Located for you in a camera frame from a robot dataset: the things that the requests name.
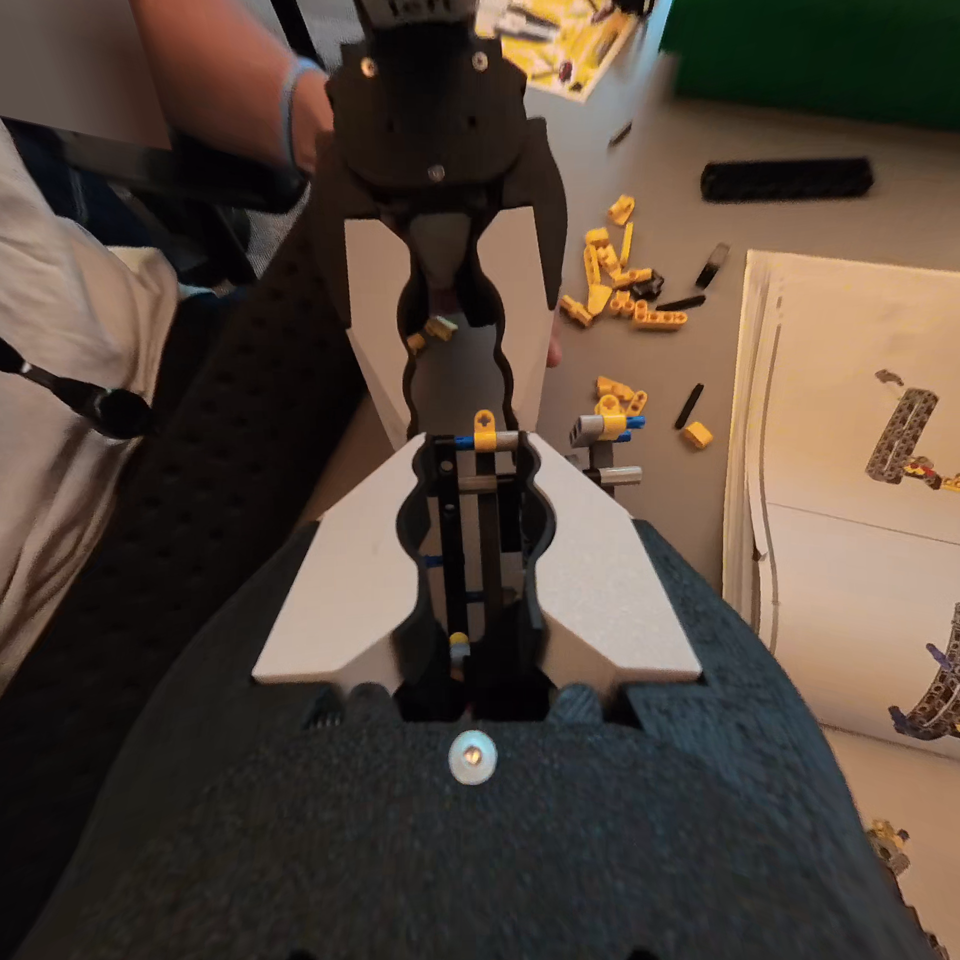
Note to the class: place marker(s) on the short black lego axle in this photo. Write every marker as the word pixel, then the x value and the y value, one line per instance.
pixel 690 406

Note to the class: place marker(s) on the black lego connector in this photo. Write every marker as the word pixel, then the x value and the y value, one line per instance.
pixel 646 285

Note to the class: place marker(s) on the open lego instruction booklet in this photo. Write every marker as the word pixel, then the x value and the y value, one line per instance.
pixel 847 450

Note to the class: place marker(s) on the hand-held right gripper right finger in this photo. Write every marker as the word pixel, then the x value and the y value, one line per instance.
pixel 615 600

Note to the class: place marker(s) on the black office chair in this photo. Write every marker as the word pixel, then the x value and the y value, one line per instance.
pixel 187 176

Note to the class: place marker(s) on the grey black lego technic assembly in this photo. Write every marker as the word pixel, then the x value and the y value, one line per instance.
pixel 487 439

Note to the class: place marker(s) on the long black lego bar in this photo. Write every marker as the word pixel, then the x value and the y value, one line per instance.
pixel 787 178

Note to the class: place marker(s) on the person's left hand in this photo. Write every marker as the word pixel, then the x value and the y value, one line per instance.
pixel 315 112

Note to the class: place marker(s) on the person's left forearm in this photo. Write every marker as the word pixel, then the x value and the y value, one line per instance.
pixel 217 67

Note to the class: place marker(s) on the black perforated mat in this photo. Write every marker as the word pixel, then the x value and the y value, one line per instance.
pixel 225 465

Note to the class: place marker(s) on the small yellow lego piece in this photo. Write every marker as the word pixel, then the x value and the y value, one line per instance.
pixel 415 343
pixel 442 328

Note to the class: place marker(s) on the green plastic bin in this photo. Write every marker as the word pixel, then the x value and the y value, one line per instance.
pixel 810 52

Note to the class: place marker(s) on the small yellow lego connector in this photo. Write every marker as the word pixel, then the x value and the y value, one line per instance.
pixel 697 435

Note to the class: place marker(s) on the yellow printed paper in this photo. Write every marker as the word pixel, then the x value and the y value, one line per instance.
pixel 555 45

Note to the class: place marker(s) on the small black lego piece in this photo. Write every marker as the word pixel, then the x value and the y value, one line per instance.
pixel 620 133

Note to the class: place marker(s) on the blue wristband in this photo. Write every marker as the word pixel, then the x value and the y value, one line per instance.
pixel 289 112

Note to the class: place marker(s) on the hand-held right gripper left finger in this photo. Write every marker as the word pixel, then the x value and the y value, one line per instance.
pixel 337 600

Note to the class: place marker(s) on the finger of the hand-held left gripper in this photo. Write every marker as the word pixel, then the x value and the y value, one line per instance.
pixel 375 300
pixel 525 337

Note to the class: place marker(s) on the pile of yellow lego pieces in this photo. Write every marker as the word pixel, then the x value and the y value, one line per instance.
pixel 615 262

